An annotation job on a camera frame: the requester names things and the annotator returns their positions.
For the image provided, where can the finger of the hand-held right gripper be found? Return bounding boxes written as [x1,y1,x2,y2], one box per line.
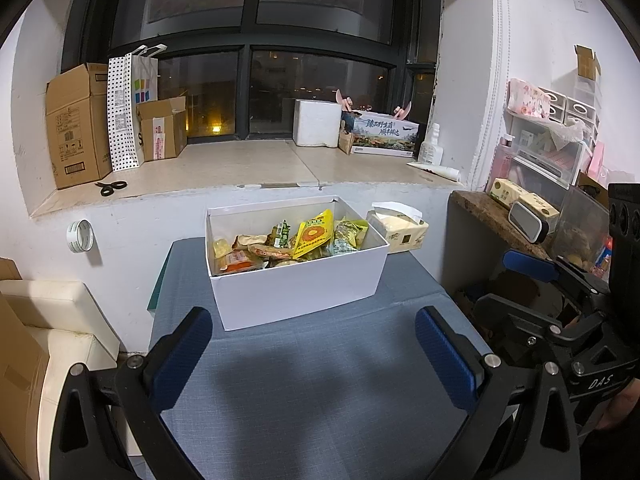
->
[472,292,608,348]
[502,249,608,306]

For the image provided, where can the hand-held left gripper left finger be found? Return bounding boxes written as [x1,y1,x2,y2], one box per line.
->
[50,306,215,480]

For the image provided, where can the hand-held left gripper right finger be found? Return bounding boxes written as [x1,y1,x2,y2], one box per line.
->
[414,305,596,480]

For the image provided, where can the long orange snack packet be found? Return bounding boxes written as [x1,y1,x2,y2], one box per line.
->
[220,251,267,274]

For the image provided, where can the white cardboard box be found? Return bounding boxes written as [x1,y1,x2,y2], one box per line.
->
[205,195,391,332]

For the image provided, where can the green and gold snack packet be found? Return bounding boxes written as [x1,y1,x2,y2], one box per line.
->
[331,216,371,253]

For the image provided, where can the yellow sunflower print snack packet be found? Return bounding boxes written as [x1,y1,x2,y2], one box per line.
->
[291,208,335,260]

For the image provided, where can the person's right hand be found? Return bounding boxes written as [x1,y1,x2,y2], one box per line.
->
[597,377,640,433]

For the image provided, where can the white rounded case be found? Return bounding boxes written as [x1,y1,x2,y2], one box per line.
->
[508,196,551,243]

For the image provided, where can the clear plastic container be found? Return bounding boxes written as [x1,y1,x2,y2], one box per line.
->
[552,187,613,271]

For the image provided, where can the wooden shelf board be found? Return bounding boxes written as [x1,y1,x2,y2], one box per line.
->
[448,190,561,261]

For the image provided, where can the green cutting mat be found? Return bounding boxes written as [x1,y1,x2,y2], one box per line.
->
[146,242,173,313]

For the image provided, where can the green and cream tissue pack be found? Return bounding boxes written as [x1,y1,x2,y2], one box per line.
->
[488,178,560,221]

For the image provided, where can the clear plastic drawer unit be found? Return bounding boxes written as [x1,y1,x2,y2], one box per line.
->
[492,85,601,206]

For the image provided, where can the cream sofa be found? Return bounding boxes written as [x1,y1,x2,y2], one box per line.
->
[0,280,121,461]

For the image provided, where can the cream tissue box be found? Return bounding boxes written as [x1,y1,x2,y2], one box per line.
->
[366,201,430,254]

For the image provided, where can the white tube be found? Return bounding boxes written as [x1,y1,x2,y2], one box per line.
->
[406,160,461,182]

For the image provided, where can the blue-grey tablecloth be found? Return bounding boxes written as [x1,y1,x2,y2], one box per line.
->
[149,238,506,480]

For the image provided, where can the reddish brown snack packet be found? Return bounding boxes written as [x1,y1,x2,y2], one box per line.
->
[248,244,296,262]

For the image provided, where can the white plastic bottle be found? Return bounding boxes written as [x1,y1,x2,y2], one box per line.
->
[419,123,444,166]

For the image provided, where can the white tape roll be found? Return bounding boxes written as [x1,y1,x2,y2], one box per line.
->
[66,220,96,253]

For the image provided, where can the flat brown cardboard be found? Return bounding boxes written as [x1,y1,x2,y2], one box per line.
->
[0,257,51,480]

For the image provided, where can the pink floral cloth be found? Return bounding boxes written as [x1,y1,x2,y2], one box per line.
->
[507,78,551,118]

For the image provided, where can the landscape print tissue box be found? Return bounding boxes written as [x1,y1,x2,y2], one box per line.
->
[348,109,420,158]

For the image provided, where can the tiny open cardboard box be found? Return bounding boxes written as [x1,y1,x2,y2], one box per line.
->
[574,45,601,81]

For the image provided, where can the small cardboard box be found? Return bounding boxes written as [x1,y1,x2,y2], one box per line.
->
[136,96,188,162]

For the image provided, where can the polka dot paper bag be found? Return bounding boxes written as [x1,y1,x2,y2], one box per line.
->
[106,55,146,173]

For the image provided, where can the large cardboard box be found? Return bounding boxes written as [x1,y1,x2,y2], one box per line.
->
[45,62,113,191]

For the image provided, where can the white foam box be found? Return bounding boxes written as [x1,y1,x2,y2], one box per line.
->
[292,99,343,148]

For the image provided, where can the white bag with coloured squares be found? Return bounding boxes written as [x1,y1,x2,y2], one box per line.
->
[131,44,166,106]

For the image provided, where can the dark framed window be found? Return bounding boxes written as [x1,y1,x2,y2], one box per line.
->
[62,0,443,142]

